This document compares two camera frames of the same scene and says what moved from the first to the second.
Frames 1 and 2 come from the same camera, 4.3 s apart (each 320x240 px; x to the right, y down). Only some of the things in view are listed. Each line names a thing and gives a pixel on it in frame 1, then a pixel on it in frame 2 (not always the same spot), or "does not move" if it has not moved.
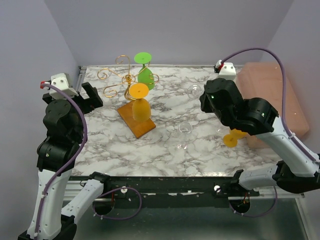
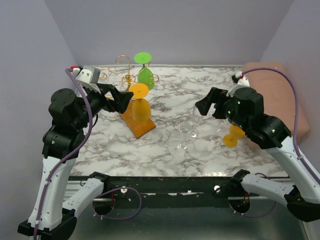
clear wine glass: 185,128 does not move
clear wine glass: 195,91 -> 197,116
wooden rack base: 138,128 does not move
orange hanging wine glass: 141,110 does not move
